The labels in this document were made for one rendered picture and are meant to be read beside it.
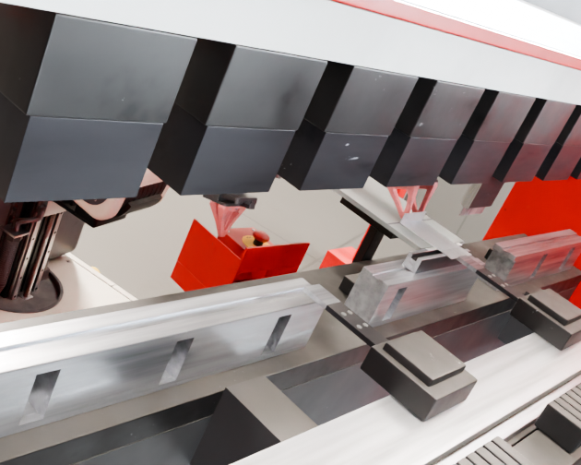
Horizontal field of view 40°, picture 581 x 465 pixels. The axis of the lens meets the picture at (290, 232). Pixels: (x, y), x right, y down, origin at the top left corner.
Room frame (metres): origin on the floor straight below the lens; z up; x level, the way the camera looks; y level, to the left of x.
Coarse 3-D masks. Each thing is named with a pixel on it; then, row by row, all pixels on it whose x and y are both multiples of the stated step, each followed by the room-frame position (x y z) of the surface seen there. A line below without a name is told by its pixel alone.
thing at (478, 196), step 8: (472, 184) 1.45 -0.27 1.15; (480, 184) 1.44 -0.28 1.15; (488, 184) 1.47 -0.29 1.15; (496, 184) 1.50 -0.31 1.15; (472, 192) 1.45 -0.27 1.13; (480, 192) 1.46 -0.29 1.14; (488, 192) 1.48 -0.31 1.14; (496, 192) 1.52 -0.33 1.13; (464, 200) 1.45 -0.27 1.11; (472, 200) 1.44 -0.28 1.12; (480, 200) 1.47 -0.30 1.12; (488, 200) 1.50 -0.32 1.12; (464, 208) 1.45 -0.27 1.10; (472, 208) 1.46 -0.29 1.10; (480, 208) 1.52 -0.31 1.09
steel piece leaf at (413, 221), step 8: (408, 216) 1.52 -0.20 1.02; (416, 216) 1.55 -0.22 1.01; (408, 224) 1.51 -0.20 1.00; (416, 224) 1.53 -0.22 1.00; (424, 224) 1.56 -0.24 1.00; (416, 232) 1.49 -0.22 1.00; (424, 232) 1.51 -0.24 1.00; (432, 232) 1.53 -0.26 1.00; (424, 240) 1.47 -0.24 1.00; (432, 240) 1.49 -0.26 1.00; (440, 240) 1.51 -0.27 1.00; (448, 240) 1.53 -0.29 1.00; (440, 248) 1.46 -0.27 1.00; (448, 248) 1.48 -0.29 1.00
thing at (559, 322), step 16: (464, 256) 1.47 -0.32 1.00; (480, 272) 1.43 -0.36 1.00; (512, 288) 1.42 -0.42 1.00; (528, 304) 1.33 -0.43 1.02; (544, 304) 1.33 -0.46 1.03; (560, 304) 1.36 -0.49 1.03; (528, 320) 1.32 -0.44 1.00; (544, 320) 1.31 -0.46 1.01; (560, 320) 1.31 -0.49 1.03; (576, 320) 1.36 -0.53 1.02; (544, 336) 1.30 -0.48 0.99; (560, 336) 1.29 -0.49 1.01; (576, 336) 1.32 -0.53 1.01
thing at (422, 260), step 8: (408, 256) 1.38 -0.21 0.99; (416, 256) 1.39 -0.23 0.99; (424, 256) 1.39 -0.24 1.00; (432, 256) 1.40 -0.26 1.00; (440, 256) 1.43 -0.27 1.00; (408, 264) 1.38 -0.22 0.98; (416, 264) 1.37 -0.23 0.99; (424, 264) 1.38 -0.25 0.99; (432, 264) 1.41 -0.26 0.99; (440, 264) 1.44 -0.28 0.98; (448, 264) 1.47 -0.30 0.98; (456, 264) 1.51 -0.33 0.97; (416, 272) 1.37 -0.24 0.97
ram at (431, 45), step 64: (0, 0) 0.54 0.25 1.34; (64, 0) 0.58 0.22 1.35; (128, 0) 0.63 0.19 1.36; (192, 0) 0.69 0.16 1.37; (256, 0) 0.75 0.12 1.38; (320, 0) 0.83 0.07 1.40; (384, 0) 0.92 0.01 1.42; (384, 64) 0.97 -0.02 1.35; (448, 64) 1.09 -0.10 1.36; (512, 64) 1.25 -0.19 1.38; (576, 64) 1.46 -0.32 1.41
